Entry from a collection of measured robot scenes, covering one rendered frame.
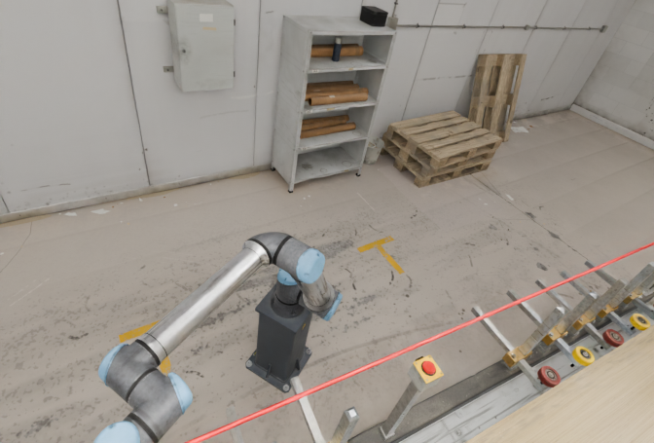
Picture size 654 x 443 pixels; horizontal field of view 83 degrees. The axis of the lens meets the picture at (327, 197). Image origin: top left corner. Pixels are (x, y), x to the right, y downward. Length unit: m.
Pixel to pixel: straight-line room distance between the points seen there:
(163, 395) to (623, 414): 1.74
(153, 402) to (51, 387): 1.75
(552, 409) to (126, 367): 1.54
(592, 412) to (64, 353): 2.70
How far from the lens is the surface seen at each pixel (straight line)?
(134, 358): 1.08
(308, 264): 1.23
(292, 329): 1.99
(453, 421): 1.97
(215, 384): 2.52
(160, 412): 1.01
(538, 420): 1.82
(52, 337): 2.91
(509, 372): 2.13
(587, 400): 2.01
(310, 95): 3.42
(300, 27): 3.15
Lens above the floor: 2.29
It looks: 38 degrees down
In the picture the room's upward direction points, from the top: 12 degrees clockwise
